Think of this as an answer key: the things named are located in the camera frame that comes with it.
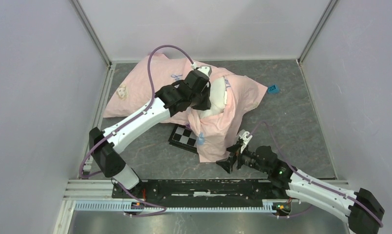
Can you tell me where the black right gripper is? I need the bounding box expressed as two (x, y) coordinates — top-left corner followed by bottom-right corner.
(216, 143), (270, 175)

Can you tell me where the white pillow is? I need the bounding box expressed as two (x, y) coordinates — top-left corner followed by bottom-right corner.
(197, 76), (227, 119)

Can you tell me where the pink printed pillowcase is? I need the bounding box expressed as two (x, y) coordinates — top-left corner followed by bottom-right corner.
(103, 53), (267, 162)

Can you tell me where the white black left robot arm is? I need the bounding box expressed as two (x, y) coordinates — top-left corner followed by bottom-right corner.
(89, 66), (212, 199)

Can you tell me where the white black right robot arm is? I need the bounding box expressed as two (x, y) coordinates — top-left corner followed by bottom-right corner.
(216, 144), (385, 234)

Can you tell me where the black white chessboard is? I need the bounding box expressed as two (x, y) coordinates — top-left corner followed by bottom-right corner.
(168, 124), (197, 154)

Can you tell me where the small blue block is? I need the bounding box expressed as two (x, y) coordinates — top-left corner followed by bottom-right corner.
(267, 84), (280, 94)

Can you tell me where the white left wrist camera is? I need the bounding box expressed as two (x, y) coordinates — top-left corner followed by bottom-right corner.
(191, 63), (212, 78)

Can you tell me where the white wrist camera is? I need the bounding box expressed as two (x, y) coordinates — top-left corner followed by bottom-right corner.
(238, 129), (253, 153)
(191, 63), (212, 78)

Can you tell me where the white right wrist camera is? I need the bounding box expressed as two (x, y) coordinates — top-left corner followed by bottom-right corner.
(238, 129), (253, 153)

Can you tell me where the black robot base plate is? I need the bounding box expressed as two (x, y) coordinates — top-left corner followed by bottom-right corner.
(111, 179), (293, 210)

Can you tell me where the grey slotted cable duct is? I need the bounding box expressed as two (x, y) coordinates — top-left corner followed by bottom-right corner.
(74, 199), (289, 214)

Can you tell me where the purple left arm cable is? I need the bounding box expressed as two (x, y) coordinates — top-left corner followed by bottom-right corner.
(78, 44), (196, 217)

